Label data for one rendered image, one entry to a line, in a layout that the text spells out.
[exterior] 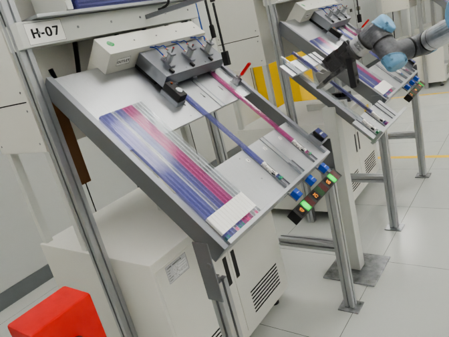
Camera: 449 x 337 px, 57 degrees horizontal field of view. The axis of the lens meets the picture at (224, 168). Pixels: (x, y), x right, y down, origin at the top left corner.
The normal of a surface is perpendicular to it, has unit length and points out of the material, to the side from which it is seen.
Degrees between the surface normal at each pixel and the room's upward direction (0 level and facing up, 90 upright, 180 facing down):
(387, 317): 0
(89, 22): 90
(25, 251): 90
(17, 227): 90
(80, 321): 90
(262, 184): 45
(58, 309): 0
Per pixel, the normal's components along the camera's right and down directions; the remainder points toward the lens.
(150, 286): -0.57, 0.38
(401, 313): -0.24, -0.93
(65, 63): 0.79, 0.00
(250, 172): 0.40, -0.66
